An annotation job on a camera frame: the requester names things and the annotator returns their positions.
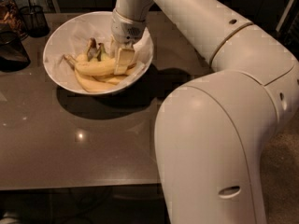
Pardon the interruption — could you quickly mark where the long top yellow banana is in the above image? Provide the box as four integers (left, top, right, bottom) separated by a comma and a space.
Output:
64, 55, 115, 76

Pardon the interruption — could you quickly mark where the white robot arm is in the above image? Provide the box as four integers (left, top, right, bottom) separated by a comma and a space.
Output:
112, 0, 299, 224

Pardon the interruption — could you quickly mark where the banana bunch behind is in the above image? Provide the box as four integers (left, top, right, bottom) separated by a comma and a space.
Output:
75, 38, 136, 85

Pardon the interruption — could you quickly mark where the black wire mesh cup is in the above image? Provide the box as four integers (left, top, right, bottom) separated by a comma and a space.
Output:
20, 6, 50, 37

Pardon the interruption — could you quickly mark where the glass jar with snacks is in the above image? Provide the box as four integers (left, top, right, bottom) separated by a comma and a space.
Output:
0, 0, 27, 39

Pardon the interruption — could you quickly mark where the dark glass container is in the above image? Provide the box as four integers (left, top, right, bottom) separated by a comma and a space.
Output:
0, 31, 31, 72

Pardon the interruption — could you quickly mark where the white bowl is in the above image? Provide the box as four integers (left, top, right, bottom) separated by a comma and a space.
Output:
42, 10, 155, 96

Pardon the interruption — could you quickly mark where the white paper bowl liner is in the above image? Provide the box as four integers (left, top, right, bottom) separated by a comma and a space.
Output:
45, 16, 153, 91

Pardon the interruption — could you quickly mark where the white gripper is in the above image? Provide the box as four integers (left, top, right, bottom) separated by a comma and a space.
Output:
109, 9, 146, 75

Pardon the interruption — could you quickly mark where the bottom yellow banana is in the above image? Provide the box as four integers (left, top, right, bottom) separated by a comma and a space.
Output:
75, 70, 115, 93

